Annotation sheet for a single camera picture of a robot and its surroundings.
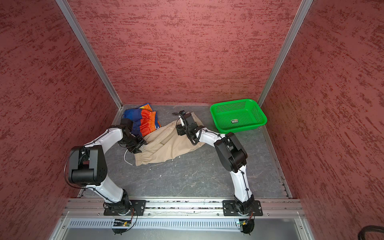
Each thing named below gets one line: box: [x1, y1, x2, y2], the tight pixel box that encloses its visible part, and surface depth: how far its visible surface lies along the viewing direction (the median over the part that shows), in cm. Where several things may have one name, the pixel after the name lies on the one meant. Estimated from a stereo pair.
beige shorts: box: [133, 112, 206, 166], surface depth 91 cm
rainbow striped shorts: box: [123, 103, 162, 137], surface depth 108 cm
